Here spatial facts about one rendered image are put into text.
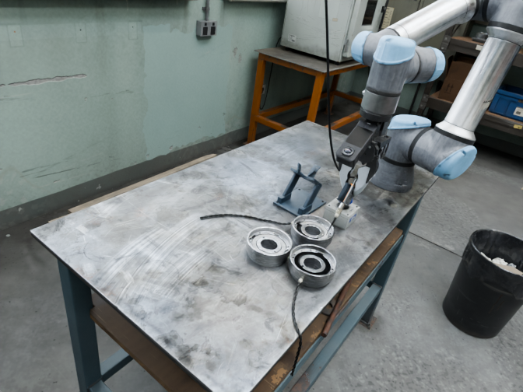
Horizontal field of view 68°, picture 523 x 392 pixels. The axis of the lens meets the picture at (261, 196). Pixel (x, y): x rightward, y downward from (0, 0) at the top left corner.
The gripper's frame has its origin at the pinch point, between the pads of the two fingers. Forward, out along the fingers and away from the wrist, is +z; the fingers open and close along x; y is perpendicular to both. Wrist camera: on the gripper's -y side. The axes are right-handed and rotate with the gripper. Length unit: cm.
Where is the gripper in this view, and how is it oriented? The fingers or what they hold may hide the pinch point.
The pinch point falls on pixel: (349, 190)
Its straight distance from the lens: 98.1
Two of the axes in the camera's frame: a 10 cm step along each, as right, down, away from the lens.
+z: -1.4, 8.4, 5.2
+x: -7.6, -4.3, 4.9
